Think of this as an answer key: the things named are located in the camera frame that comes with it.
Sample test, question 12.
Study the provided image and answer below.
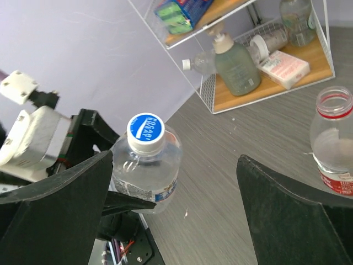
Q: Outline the green soap dispenser bottle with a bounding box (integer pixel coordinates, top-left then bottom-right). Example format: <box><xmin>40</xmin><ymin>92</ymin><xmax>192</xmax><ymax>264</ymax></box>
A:
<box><xmin>207</xmin><ymin>22</ymin><xmax>261</xmax><ymax>96</ymax></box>

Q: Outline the blue green sponge pack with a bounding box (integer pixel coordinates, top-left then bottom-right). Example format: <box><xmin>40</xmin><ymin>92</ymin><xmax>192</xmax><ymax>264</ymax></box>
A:
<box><xmin>154</xmin><ymin>0</ymin><xmax>213</xmax><ymax>35</ymax></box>

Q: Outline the clear bottle red label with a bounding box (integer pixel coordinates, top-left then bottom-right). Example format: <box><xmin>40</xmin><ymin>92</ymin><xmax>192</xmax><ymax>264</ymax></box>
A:
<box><xmin>310</xmin><ymin>86</ymin><xmax>352</xmax><ymax>196</ymax></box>

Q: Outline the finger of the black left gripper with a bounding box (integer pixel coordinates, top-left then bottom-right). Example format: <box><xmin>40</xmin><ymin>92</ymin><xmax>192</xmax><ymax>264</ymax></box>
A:
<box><xmin>101</xmin><ymin>191</ymin><xmax>156</xmax><ymax>217</ymax></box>
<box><xmin>65</xmin><ymin>109</ymin><xmax>119</xmax><ymax>166</ymax></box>

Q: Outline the clear jar white lid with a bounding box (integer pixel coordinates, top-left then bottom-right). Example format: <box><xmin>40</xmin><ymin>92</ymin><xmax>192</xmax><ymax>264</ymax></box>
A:
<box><xmin>250</xmin><ymin>29</ymin><xmax>288</xmax><ymax>61</ymax></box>

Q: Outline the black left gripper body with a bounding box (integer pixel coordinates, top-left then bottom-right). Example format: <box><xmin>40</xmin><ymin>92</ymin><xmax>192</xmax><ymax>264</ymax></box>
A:
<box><xmin>46</xmin><ymin>115</ymin><xmax>80</xmax><ymax>176</ymax></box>

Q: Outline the clear bottle blue white label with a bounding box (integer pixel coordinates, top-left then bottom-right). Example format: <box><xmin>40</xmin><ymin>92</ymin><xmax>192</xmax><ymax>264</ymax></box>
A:
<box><xmin>111</xmin><ymin>125</ymin><xmax>183</xmax><ymax>214</ymax></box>

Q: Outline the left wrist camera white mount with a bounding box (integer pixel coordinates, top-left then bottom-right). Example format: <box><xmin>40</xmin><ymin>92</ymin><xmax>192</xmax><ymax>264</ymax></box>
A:
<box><xmin>1</xmin><ymin>70</ymin><xmax>71</xmax><ymax>182</ymax></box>

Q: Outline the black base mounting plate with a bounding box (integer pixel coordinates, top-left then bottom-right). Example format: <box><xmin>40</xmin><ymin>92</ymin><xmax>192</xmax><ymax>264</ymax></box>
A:
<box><xmin>88</xmin><ymin>215</ymin><xmax>166</xmax><ymax>265</ymax></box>

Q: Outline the white blue bottle cap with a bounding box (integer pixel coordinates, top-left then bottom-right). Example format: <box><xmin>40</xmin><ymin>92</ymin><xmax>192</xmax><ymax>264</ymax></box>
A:
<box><xmin>127</xmin><ymin>113</ymin><xmax>165</xmax><ymax>156</ymax></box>

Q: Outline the white wire shelf rack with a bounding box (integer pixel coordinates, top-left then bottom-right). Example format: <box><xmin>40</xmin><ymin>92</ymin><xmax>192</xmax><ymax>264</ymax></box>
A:
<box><xmin>138</xmin><ymin>1</ymin><xmax>335</xmax><ymax>114</ymax></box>

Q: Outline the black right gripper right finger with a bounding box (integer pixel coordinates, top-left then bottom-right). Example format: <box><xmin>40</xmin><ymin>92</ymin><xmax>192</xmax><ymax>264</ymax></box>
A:
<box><xmin>236</xmin><ymin>155</ymin><xmax>352</xmax><ymax>264</ymax></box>

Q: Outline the clear bottle green label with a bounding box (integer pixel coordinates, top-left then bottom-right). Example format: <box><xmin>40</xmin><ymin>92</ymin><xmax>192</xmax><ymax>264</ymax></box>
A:
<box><xmin>279</xmin><ymin>0</ymin><xmax>316</xmax><ymax>47</ymax></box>

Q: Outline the clear bottle white cap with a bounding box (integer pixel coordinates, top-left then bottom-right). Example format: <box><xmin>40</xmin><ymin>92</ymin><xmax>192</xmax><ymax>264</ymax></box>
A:
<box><xmin>182</xmin><ymin>51</ymin><xmax>217</xmax><ymax>76</ymax></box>

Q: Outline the pink white small packet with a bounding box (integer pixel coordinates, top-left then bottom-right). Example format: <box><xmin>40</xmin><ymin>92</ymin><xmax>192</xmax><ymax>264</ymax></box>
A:
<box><xmin>258</xmin><ymin>50</ymin><xmax>311</xmax><ymax>90</ymax></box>

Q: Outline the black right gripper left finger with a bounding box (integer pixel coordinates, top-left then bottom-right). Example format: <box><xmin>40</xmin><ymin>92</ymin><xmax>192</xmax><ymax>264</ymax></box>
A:
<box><xmin>1</xmin><ymin>151</ymin><xmax>113</xmax><ymax>264</ymax></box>

